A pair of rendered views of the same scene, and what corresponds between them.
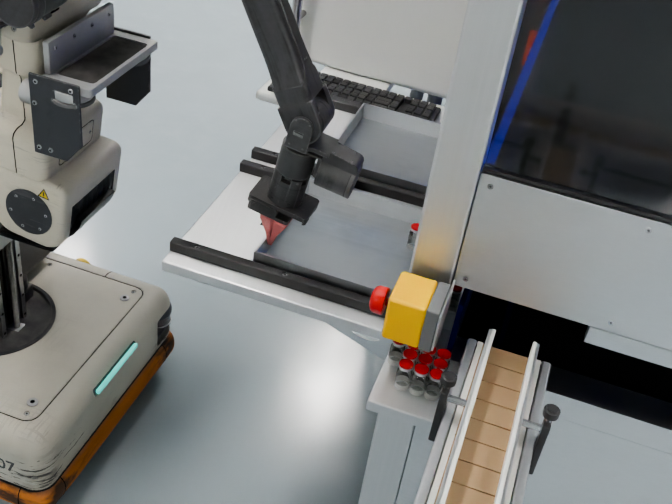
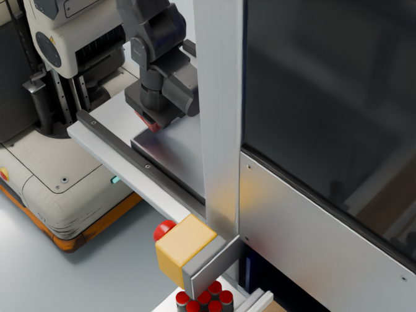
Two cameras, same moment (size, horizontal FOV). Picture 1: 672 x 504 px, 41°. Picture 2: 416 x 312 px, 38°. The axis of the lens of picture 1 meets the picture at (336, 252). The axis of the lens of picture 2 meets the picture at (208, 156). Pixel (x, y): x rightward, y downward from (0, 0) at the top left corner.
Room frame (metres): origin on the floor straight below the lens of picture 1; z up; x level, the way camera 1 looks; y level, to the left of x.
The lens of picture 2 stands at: (0.62, -0.38, 1.73)
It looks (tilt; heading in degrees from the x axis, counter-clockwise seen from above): 50 degrees down; 33
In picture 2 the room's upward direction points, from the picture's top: 3 degrees counter-clockwise
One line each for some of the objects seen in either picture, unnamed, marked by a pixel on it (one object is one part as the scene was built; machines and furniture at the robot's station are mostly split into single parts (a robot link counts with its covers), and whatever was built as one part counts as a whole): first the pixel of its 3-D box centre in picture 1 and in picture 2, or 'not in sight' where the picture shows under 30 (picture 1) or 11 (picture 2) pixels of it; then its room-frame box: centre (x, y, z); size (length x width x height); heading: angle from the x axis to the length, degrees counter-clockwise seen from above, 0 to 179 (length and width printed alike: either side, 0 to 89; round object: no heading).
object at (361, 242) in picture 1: (375, 247); (247, 154); (1.23, -0.06, 0.90); 0.34 x 0.26 x 0.04; 76
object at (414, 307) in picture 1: (414, 310); (191, 254); (0.96, -0.12, 0.99); 0.08 x 0.07 x 0.07; 76
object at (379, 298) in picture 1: (383, 301); (169, 236); (0.97, -0.08, 0.99); 0.04 x 0.04 x 0.04; 76
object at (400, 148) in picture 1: (423, 158); not in sight; (1.56, -0.14, 0.90); 0.34 x 0.26 x 0.04; 76
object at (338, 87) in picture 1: (354, 97); not in sight; (1.95, 0.01, 0.82); 0.40 x 0.14 x 0.02; 75
